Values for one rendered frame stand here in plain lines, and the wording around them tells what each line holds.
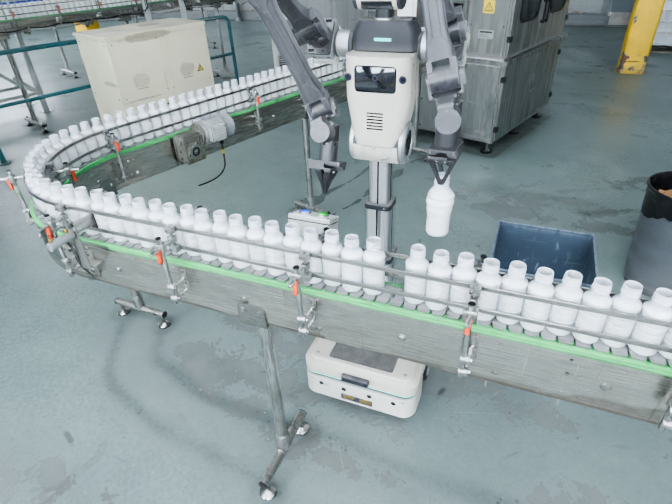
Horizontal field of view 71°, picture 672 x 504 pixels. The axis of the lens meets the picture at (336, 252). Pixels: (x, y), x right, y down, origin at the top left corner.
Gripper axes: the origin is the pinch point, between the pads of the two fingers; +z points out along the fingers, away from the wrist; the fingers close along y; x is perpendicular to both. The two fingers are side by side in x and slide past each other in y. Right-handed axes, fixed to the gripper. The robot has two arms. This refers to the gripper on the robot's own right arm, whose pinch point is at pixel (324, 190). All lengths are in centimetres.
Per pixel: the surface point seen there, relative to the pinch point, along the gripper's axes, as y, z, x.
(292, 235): -1.1, 11.0, -18.2
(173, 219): -41.5, 12.8, -18.1
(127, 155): -127, 4, 51
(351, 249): 16.5, 11.7, -18.8
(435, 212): 35.7, -0.2, -11.6
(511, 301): 58, 18, -17
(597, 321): 76, 18, -18
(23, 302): -220, 105, 58
